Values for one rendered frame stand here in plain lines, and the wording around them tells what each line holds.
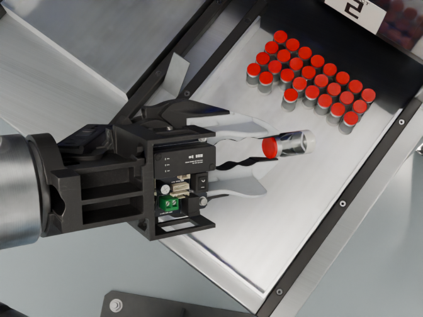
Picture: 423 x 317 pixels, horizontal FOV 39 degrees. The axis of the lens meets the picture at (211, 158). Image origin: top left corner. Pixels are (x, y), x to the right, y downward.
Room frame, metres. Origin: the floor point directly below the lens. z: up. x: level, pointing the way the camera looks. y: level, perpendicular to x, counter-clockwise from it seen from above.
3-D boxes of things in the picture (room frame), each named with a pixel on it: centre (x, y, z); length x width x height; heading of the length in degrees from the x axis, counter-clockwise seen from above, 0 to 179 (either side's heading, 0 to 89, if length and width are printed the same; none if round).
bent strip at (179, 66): (0.34, 0.07, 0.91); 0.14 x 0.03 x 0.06; 137
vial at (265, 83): (0.35, -0.09, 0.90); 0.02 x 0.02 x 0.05
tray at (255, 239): (0.25, -0.07, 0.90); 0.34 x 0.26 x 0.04; 136
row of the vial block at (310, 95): (0.33, -0.15, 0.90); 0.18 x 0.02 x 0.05; 46
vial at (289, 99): (0.32, -0.13, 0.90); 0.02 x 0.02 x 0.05
